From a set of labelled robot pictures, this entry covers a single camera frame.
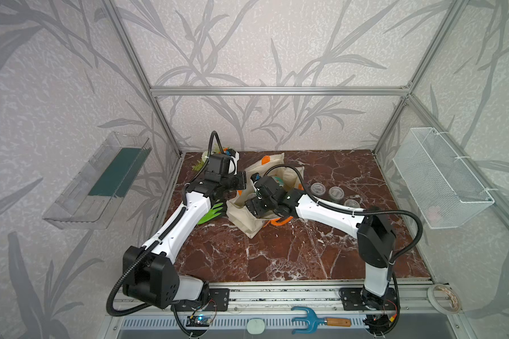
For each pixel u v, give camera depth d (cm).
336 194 96
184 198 53
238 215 82
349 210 50
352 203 93
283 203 62
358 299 73
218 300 73
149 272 40
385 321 71
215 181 61
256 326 67
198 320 71
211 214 94
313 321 68
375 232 50
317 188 99
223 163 62
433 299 73
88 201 64
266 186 64
